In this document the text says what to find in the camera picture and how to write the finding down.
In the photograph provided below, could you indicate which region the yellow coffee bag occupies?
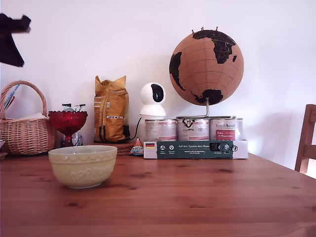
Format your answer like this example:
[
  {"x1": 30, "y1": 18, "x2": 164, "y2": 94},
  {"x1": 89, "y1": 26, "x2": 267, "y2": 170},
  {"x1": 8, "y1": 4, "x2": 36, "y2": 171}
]
[{"x1": 93, "y1": 75, "x2": 130, "y2": 144}]

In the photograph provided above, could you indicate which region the pale green ceramic bowl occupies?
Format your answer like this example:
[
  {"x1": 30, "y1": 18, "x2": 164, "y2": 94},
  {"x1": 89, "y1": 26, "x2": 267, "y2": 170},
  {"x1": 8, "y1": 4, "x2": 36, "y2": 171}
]
[{"x1": 48, "y1": 145, "x2": 118, "y2": 190}]

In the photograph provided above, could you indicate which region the blue pen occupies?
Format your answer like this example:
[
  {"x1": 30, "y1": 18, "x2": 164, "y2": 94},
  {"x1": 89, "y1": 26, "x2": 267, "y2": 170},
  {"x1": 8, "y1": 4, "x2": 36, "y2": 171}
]
[{"x1": 2, "y1": 83, "x2": 20, "y2": 110}]

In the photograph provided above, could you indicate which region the red pen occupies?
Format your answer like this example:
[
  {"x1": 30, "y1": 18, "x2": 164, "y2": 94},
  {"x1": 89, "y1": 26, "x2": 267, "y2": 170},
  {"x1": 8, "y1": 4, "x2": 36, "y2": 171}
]
[{"x1": 4, "y1": 96, "x2": 16, "y2": 111}]

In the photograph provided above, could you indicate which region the round cork trivet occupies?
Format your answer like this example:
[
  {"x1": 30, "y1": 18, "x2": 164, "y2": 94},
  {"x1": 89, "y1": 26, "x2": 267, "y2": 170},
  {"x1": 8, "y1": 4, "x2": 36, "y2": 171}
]
[{"x1": 93, "y1": 141, "x2": 136, "y2": 157}]

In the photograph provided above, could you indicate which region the small triangular orange packet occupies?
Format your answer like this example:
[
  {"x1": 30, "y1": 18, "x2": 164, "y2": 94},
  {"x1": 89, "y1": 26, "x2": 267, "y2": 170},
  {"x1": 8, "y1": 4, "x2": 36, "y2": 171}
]
[{"x1": 126, "y1": 137, "x2": 145, "y2": 157}]

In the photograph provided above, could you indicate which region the tin can red label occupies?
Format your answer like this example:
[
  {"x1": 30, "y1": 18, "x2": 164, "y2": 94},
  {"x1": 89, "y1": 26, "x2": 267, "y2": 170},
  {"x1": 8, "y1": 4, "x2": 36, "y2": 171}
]
[{"x1": 144, "y1": 118, "x2": 178, "y2": 142}]

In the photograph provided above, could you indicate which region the cork globe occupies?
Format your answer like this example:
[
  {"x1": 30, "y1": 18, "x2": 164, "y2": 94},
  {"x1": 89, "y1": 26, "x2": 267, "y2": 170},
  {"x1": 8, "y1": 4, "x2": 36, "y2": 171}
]
[{"x1": 169, "y1": 29, "x2": 245, "y2": 107}]

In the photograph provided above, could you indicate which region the tin can black scribble label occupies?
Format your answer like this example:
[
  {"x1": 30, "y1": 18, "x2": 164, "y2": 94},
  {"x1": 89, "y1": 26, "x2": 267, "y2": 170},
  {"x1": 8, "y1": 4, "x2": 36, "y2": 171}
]
[{"x1": 176, "y1": 118, "x2": 211, "y2": 142}]

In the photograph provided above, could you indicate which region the metal globe stand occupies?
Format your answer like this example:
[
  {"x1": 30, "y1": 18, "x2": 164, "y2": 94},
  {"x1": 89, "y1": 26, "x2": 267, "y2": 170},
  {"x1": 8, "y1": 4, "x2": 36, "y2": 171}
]
[{"x1": 176, "y1": 97, "x2": 237, "y2": 120}]

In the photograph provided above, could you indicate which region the green white cardboard tray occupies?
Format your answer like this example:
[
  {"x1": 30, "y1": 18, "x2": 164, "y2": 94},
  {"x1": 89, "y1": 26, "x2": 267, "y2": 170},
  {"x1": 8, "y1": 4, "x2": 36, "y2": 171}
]
[{"x1": 143, "y1": 139, "x2": 249, "y2": 160}]

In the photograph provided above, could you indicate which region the tin can script label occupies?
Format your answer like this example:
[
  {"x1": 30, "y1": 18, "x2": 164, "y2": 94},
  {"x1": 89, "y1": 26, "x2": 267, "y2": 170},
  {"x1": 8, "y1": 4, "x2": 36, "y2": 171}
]
[{"x1": 209, "y1": 118, "x2": 239, "y2": 142}]

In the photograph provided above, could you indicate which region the partly hidden tin can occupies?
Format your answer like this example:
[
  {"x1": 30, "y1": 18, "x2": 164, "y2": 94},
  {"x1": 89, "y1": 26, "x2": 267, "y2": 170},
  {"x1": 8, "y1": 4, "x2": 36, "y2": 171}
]
[{"x1": 237, "y1": 118, "x2": 247, "y2": 142}]

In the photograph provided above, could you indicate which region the wooden chair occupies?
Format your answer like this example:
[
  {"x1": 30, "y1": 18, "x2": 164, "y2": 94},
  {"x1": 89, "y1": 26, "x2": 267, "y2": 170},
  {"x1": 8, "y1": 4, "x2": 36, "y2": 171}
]
[{"x1": 294, "y1": 104, "x2": 316, "y2": 180}]

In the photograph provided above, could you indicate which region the wicker basket with handle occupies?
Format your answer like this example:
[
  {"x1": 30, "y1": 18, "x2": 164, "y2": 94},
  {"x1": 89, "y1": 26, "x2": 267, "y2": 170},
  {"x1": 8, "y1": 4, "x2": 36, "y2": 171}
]
[{"x1": 0, "y1": 80, "x2": 58, "y2": 156}]

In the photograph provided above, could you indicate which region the red glass pedestal bowl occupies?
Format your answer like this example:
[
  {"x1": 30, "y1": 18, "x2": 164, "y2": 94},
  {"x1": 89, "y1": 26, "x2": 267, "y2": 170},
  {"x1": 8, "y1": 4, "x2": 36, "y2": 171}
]
[{"x1": 48, "y1": 110, "x2": 88, "y2": 148}]

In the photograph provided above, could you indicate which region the black camera cable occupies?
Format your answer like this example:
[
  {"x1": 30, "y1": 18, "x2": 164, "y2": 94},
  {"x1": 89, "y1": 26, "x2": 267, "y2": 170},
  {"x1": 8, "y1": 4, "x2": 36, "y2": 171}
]
[{"x1": 129, "y1": 117, "x2": 143, "y2": 142}]

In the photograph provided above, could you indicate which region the white security camera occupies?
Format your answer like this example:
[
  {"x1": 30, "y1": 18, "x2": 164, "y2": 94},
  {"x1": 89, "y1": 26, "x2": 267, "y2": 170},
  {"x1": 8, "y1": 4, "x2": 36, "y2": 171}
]
[{"x1": 139, "y1": 82, "x2": 167, "y2": 118}]

